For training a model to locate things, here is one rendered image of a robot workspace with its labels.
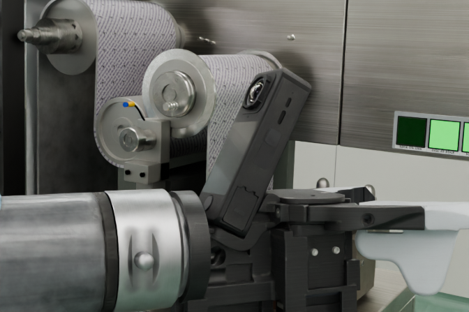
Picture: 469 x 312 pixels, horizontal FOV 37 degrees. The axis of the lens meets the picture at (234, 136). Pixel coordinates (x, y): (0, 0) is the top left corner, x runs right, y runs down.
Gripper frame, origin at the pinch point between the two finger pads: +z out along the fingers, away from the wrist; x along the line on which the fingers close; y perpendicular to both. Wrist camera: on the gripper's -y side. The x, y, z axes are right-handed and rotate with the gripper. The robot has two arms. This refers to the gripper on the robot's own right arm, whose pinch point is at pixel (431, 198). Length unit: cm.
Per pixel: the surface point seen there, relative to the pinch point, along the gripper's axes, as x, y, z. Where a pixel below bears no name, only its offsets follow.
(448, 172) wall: -252, 20, 202
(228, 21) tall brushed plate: -96, -27, 22
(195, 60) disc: -66, -16, 4
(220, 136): -67, -4, 9
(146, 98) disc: -74, -10, -2
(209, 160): -66, 0, 6
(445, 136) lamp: -61, -3, 50
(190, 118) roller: -67, -7, 3
